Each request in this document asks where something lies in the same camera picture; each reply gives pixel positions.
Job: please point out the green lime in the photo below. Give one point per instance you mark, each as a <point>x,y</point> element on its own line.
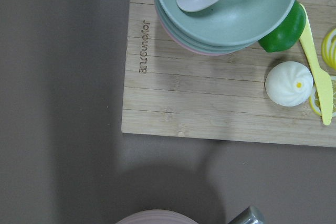
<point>287,33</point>

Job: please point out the pink ribbed bowl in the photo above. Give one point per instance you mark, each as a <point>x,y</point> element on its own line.
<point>157,216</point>

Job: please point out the white steamed bun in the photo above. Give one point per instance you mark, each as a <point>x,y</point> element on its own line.
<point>289,83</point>

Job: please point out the yellow plastic knife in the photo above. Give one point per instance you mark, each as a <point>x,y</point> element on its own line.
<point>321,78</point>

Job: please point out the stacked green bowls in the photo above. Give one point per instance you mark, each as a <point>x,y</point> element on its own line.
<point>227,26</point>

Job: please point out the lemon half slice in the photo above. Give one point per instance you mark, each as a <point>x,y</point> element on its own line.
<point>314,99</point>

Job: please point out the bamboo cutting board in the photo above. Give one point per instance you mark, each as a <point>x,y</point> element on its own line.
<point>171,91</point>

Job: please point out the metal ice scoop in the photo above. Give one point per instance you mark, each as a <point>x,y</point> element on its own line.
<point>251,215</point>

